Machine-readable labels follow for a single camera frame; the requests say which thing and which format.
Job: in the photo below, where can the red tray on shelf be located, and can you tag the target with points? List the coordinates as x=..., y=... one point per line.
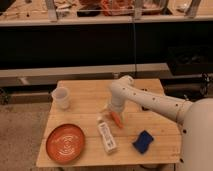
x=117, y=7

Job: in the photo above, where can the background workbench shelf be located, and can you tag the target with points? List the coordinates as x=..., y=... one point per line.
x=43, y=41

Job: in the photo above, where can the orange plate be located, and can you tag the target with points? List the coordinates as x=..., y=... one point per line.
x=65, y=143

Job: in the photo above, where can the white plastic cup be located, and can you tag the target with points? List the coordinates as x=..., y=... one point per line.
x=61, y=97

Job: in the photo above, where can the blue sponge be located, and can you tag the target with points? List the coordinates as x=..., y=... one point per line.
x=143, y=141

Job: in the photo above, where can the wooden table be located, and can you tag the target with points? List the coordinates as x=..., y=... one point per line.
x=88, y=98

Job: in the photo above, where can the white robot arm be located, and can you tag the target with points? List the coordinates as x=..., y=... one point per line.
x=196, y=119

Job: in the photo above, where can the white tube bottle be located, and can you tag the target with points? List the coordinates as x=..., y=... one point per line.
x=107, y=137

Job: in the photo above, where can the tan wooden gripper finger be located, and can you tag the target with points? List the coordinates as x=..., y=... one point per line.
x=105, y=108

